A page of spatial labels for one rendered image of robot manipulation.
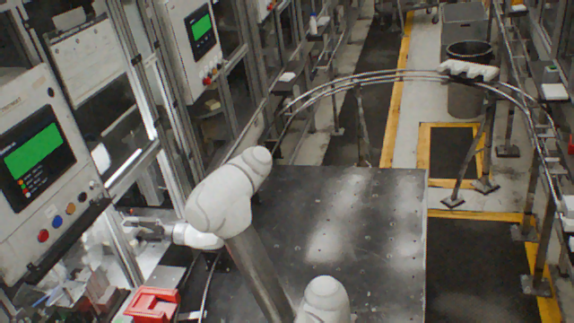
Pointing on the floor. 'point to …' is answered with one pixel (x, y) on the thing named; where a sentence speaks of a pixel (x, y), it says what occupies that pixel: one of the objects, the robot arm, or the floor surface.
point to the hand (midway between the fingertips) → (133, 228)
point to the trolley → (404, 9)
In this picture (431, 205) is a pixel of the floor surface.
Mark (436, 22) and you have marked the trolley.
